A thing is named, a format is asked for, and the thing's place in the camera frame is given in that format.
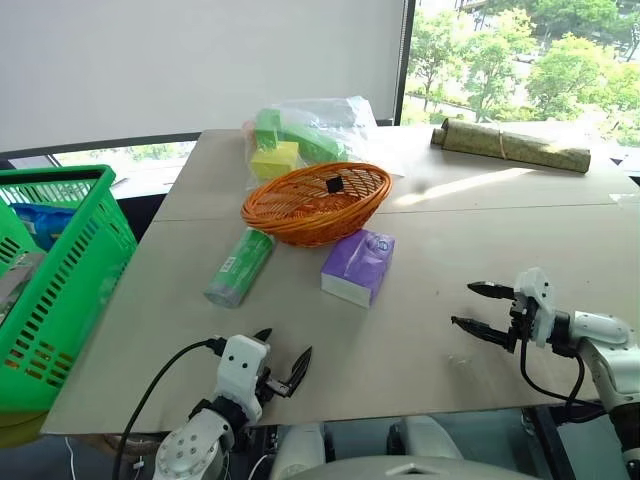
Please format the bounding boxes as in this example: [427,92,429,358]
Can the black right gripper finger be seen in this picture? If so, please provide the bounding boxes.
[450,315,517,352]
[466,280,516,301]

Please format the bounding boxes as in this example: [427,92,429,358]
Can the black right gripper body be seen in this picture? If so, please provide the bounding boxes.
[506,294,535,354]

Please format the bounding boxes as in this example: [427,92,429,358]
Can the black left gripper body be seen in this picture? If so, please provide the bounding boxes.
[254,366,296,402]

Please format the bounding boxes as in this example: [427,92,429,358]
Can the orange wicker basket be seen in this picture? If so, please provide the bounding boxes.
[240,161,394,248]

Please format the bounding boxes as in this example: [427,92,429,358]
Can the green plastic shopping basket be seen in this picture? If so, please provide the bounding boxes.
[0,164,139,414]

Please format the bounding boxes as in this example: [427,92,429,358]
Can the green trash bag roll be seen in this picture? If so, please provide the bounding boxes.
[202,226,276,308]

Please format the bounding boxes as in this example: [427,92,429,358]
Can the purple tissue pack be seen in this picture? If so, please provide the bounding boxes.
[319,228,397,309]

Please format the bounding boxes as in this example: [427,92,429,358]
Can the grey rounded robot body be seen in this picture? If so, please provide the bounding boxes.
[269,413,532,480]

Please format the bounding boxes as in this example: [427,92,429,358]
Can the rolled olive patterned mat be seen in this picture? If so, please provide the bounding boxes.
[430,117,593,175]

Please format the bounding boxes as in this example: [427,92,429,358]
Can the yellow box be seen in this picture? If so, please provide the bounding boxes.
[249,140,301,182]

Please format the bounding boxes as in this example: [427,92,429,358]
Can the long green box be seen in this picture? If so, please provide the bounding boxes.
[278,123,352,164]

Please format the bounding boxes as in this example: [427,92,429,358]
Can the short green box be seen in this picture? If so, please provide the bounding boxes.
[253,108,285,151]

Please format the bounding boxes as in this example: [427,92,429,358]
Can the green trees outside window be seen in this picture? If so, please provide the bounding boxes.
[402,0,640,149]

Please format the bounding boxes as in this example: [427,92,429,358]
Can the clear plastic bag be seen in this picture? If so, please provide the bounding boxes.
[242,94,407,192]

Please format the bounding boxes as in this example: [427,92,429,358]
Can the blue snack package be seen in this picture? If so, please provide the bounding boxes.
[10,201,77,252]

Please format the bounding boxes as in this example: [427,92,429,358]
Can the grey plastic package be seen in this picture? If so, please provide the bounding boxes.
[0,251,47,324]

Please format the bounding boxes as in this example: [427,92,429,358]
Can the yellow stool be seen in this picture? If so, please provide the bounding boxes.
[0,409,50,450]

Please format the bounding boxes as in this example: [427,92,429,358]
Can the white roller blind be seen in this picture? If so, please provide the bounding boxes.
[0,0,407,152]

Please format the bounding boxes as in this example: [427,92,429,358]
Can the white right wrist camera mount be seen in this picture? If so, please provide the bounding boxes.
[513,266,558,348]

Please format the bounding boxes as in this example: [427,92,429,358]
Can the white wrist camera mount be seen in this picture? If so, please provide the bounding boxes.
[513,266,558,348]
[216,335,272,422]

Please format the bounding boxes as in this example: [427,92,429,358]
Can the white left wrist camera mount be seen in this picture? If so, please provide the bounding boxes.
[216,335,272,422]

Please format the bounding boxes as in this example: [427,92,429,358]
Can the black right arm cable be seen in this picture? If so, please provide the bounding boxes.
[519,338,587,412]

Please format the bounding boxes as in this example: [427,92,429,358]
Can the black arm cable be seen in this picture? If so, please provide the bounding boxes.
[110,337,227,480]
[519,338,587,412]

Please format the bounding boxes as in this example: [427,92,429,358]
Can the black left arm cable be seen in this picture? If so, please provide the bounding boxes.
[110,337,227,480]

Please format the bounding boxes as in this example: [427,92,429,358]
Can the black table frame leg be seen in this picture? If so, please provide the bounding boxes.
[519,403,609,480]

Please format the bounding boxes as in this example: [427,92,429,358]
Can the thin white cable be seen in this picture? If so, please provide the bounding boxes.
[63,434,77,480]

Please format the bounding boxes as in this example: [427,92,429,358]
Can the black window frame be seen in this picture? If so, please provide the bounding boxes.
[393,0,417,127]

